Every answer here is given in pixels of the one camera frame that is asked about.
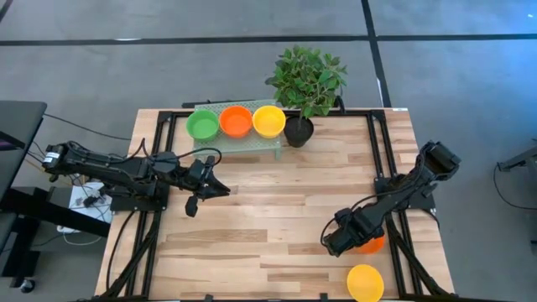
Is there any yellow plastic mini bowl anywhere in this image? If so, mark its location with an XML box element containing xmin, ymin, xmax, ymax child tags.
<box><xmin>252</xmin><ymin>105</ymin><xmax>287</xmax><ymax>139</ymax></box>
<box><xmin>346</xmin><ymin>263</ymin><xmax>385</xmax><ymax>302</ymax></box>

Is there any black aluminium table frame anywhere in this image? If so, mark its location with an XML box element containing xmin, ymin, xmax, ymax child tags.
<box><xmin>100</xmin><ymin>109</ymin><xmax>452</xmax><ymax>302</ymax></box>

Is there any green plant in black pot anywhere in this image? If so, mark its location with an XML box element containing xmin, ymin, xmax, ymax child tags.
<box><xmin>264</xmin><ymin>44</ymin><xmax>349</xmax><ymax>148</ymax></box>

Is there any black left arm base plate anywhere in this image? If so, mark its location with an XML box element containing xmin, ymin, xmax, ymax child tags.
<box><xmin>109</xmin><ymin>184</ymin><xmax>169</xmax><ymax>212</ymax></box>

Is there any black desk top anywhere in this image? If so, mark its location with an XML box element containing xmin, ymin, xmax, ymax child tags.
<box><xmin>0</xmin><ymin>100</ymin><xmax>48</xmax><ymax>202</ymax></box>

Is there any curved black floor cable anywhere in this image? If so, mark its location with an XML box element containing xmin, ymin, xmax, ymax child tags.
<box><xmin>492</xmin><ymin>165</ymin><xmax>537</xmax><ymax>220</ymax></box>

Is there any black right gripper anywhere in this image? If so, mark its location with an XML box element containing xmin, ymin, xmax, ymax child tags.
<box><xmin>321</xmin><ymin>207</ymin><xmax>385</xmax><ymax>258</ymax></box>

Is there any red plastic mini bowl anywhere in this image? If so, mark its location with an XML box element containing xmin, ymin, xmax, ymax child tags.
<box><xmin>218</xmin><ymin>105</ymin><xmax>254</xmax><ymax>139</ymax></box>
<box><xmin>354</xmin><ymin>235</ymin><xmax>386</xmax><ymax>255</ymax></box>

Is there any thin black floor cable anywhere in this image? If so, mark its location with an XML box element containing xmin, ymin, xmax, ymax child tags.
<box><xmin>44</xmin><ymin>112</ymin><xmax>132</xmax><ymax>141</ymax></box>

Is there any black desk leg frame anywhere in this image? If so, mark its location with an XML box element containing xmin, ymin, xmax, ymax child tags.
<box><xmin>0</xmin><ymin>186</ymin><xmax>111</xmax><ymax>290</ymax></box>

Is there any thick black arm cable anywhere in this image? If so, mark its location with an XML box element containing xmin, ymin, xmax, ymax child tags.
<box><xmin>105</xmin><ymin>209</ymin><xmax>138</xmax><ymax>293</ymax></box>

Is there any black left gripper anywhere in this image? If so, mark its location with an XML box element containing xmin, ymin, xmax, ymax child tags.
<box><xmin>184</xmin><ymin>154</ymin><xmax>232</xmax><ymax>218</ymax></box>

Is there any white power strip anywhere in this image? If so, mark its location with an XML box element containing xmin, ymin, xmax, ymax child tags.
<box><xmin>69</xmin><ymin>182</ymin><xmax>113</xmax><ymax>223</ymax></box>

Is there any green perforated metal rack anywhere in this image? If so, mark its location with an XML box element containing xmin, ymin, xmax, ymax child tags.
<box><xmin>191</xmin><ymin>98</ymin><xmax>283</xmax><ymax>161</ymax></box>

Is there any grey metal stand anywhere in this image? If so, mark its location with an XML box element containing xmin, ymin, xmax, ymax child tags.
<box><xmin>497</xmin><ymin>140</ymin><xmax>537</xmax><ymax>173</ymax></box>

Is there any white floor cable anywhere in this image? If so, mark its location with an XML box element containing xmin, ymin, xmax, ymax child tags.
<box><xmin>56</xmin><ymin>225</ymin><xmax>104</xmax><ymax>247</ymax></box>

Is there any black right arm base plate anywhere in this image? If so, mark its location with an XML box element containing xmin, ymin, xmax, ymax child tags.
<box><xmin>375</xmin><ymin>175</ymin><xmax>436</xmax><ymax>211</ymax></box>

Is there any green plastic mini bowl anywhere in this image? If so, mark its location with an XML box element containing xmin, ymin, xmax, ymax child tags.
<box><xmin>185</xmin><ymin>109</ymin><xmax>221</xmax><ymax>143</ymax></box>

